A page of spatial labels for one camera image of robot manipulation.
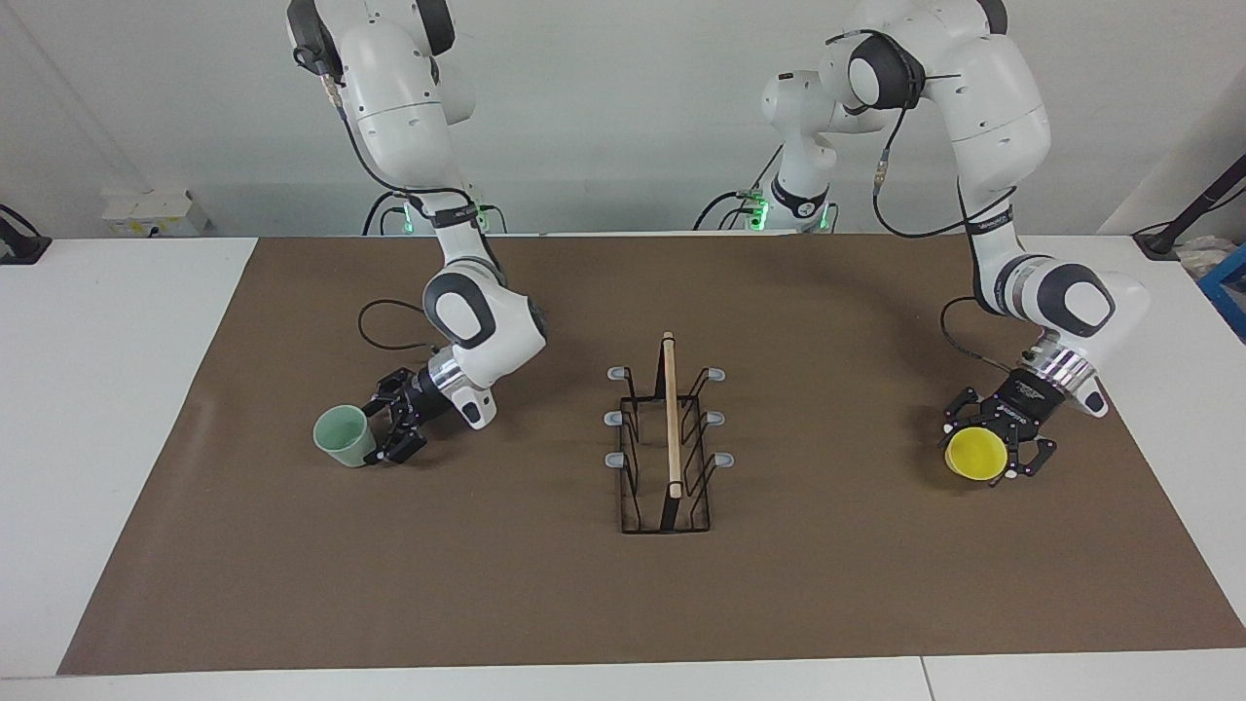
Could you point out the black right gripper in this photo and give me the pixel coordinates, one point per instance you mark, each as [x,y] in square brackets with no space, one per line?
[428,399]

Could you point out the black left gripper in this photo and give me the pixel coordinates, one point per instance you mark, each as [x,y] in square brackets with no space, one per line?
[1017,409]

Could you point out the yellow plastic cup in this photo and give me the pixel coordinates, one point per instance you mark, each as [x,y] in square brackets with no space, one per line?
[976,453]

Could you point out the pale green plastic cup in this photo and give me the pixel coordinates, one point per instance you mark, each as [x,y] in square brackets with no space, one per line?
[343,438]

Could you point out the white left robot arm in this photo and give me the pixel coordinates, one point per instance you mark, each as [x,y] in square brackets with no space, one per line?
[993,107]

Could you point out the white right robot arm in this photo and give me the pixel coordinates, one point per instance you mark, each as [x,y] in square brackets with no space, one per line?
[399,107]

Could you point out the brown table mat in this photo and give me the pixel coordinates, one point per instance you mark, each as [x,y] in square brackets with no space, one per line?
[487,584]

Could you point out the blue box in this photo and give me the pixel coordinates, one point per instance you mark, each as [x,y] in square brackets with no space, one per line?
[1228,292]

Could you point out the crumpled clear plastic bag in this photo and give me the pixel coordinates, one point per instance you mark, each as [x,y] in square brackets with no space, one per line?
[1202,255]

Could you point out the white power strip box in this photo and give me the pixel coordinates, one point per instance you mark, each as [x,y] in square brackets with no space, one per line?
[156,214]

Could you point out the black camera stand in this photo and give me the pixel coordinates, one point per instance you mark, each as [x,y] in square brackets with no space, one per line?
[1163,239]

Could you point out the black clamp mount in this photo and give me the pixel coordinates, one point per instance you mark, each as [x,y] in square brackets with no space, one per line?
[19,245]

